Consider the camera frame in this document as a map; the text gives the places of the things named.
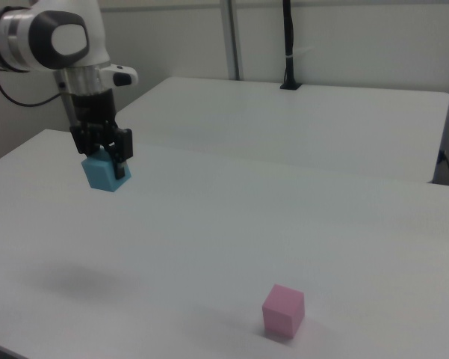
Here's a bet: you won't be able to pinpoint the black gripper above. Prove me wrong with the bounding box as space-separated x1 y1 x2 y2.
69 91 134 179

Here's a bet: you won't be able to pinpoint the blue cube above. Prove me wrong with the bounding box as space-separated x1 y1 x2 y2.
81 147 132 194

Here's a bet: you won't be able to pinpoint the pink cube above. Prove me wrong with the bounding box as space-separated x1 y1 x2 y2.
261 283 306 340

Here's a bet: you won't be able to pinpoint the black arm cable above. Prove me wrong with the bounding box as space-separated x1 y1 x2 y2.
0 70 64 108

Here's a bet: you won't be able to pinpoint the grey wall partition strip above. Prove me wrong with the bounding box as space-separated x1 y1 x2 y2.
220 0 246 82

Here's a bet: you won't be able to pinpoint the black camera post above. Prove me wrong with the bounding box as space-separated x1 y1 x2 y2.
279 0 304 91

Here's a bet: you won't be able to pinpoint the black power cable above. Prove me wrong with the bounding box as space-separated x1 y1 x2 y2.
438 149 449 186

